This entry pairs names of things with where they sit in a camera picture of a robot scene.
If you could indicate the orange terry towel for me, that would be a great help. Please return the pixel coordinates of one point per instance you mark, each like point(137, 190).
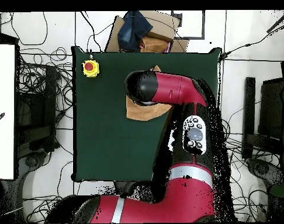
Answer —
point(144, 113)

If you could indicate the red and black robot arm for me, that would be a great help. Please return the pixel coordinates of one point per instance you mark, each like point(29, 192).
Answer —
point(191, 198)

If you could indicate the long black flat board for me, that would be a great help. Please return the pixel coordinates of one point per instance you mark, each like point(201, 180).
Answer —
point(249, 105)

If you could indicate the dark green table cloth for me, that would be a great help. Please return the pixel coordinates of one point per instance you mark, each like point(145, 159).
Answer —
point(104, 140)

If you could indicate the yellow emergency stop button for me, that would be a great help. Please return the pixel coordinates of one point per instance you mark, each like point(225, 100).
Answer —
point(88, 66)

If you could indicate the orange cloth in box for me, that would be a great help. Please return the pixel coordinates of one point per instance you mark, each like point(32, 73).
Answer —
point(153, 45)

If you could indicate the blue denim jeans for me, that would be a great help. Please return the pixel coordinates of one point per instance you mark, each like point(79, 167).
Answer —
point(132, 30)

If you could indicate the brown cardboard box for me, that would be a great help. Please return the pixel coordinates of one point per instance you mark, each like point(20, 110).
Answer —
point(160, 25)

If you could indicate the black metal stand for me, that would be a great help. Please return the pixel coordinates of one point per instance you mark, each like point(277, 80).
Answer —
point(270, 105)
point(34, 140)

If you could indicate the white board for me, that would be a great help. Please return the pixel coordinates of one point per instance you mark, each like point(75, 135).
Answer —
point(3, 93)

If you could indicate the black square frame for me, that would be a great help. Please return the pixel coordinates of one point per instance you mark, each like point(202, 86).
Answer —
point(193, 37)

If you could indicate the black pedestal leg with knob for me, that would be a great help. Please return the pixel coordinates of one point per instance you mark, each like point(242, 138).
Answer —
point(261, 169)
point(31, 161)

